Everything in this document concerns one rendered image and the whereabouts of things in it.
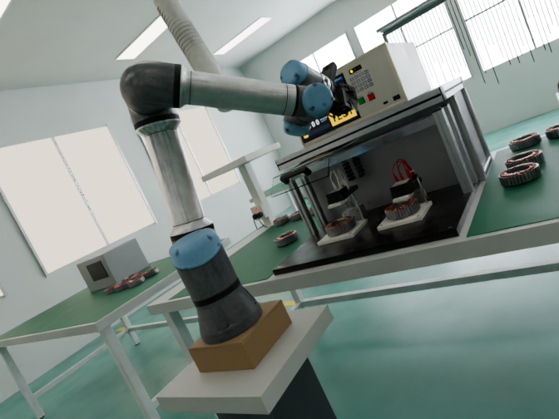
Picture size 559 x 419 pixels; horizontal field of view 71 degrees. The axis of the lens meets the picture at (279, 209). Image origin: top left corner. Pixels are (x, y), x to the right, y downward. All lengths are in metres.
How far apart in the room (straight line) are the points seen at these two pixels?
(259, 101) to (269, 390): 0.61
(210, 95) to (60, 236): 4.92
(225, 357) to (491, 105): 7.15
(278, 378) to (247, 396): 0.07
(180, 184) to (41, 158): 5.00
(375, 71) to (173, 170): 0.77
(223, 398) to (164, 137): 0.61
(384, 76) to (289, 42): 7.40
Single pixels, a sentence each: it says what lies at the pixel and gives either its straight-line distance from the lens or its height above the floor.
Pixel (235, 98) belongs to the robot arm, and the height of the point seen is 1.28.
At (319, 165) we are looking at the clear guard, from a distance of 1.28.
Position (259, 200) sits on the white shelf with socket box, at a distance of 2.49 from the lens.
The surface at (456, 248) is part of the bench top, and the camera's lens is 1.09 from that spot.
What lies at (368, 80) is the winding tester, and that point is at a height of 1.23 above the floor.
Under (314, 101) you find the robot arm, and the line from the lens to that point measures 0.95.
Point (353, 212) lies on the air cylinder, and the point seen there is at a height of 0.81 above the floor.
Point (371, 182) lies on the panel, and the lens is 1.64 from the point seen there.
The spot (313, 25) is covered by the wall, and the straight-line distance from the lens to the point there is 8.54.
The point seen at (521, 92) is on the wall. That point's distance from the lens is 7.68.
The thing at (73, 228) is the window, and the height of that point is 1.39.
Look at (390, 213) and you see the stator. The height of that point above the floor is 0.81.
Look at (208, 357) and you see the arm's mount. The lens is 0.95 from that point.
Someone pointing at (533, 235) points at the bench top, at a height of 0.73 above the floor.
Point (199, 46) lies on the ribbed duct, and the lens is 2.82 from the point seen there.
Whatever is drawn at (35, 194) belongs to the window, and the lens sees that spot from 5.77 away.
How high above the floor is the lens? 1.13
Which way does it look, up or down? 7 degrees down
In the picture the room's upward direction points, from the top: 25 degrees counter-clockwise
